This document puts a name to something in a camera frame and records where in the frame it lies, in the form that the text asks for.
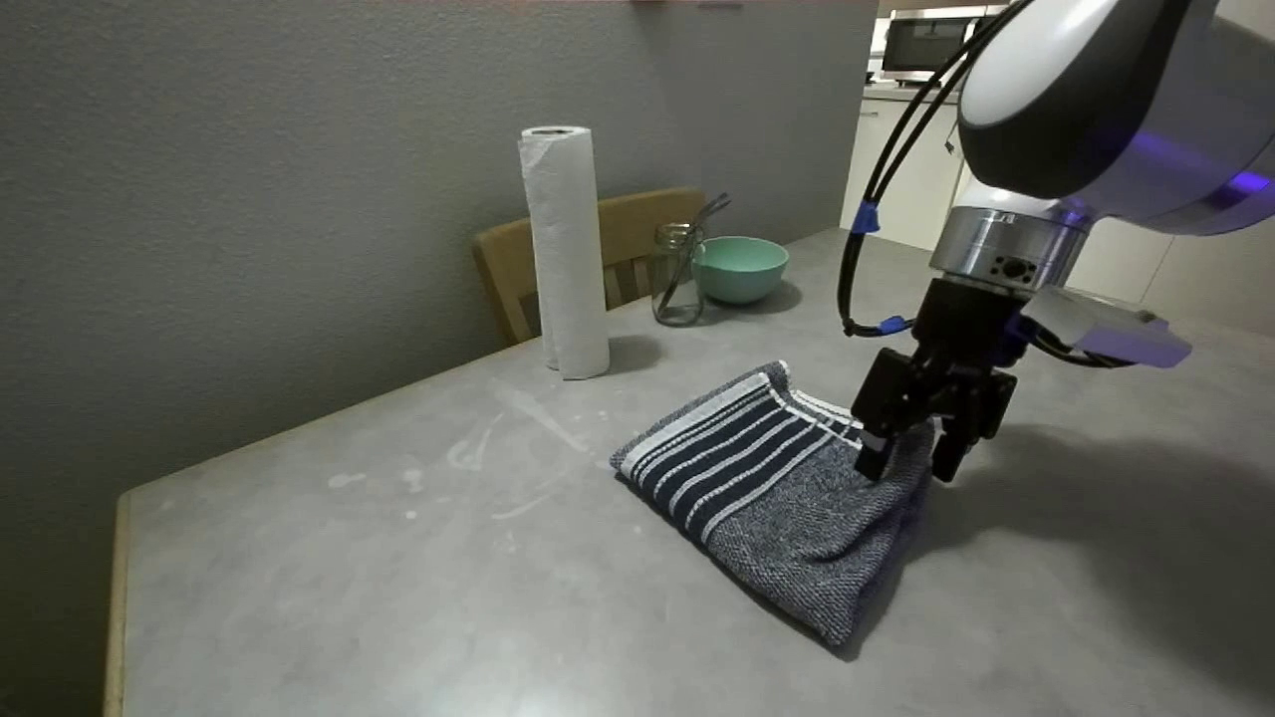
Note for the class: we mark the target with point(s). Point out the white paper towel roll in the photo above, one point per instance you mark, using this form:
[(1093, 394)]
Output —
[(566, 253)]

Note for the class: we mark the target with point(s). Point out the white cabinet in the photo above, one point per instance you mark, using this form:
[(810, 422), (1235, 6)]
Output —
[(900, 174)]

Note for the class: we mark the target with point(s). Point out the microwave oven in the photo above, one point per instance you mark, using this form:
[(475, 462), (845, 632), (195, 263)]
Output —
[(931, 42)]

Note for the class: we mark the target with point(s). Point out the clear glass jar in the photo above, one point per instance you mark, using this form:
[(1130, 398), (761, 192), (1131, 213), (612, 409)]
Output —
[(678, 278)]

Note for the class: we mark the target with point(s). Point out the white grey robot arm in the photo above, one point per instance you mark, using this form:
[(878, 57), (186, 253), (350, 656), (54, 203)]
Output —
[(1130, 103)]

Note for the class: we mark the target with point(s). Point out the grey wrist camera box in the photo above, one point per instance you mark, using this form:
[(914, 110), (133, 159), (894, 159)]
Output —
[(1117, 326)]

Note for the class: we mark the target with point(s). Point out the blue striped cloth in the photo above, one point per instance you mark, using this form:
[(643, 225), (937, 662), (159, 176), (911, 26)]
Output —
[(783, 510)]

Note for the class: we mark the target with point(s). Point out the green bowl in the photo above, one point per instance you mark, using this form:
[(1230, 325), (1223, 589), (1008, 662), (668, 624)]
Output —
[(741, 267)]

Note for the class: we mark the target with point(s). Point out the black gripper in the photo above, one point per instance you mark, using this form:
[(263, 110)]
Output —
[(949, 361)]

